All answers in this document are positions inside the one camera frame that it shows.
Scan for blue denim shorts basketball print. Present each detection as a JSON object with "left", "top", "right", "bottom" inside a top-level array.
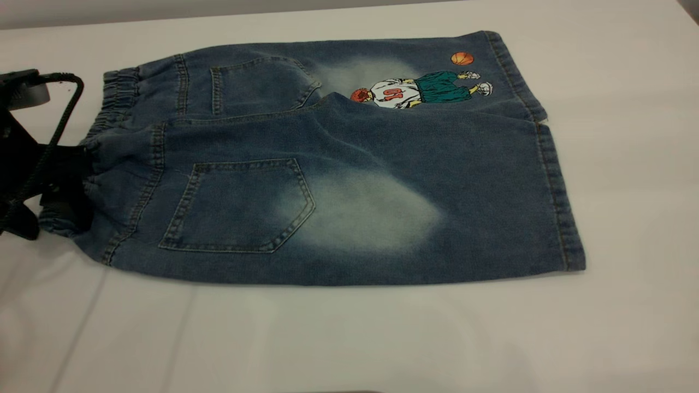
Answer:
[{"left": 39, "top": 30, "right": 587, "bottom": 287}]

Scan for braided black left camera cable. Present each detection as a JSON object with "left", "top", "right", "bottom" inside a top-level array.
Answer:
[{"left": 0, "top": 72, "right": 85, "bottom": 230}]

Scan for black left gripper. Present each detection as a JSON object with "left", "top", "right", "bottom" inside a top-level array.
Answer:
[{"left": 0, "top": 109, "right": 94, "bottom": 241}]

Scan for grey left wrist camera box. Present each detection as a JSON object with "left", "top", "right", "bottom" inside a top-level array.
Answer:
[{"left": 0, "top": 69, "right": 51, "bottom": 111}]

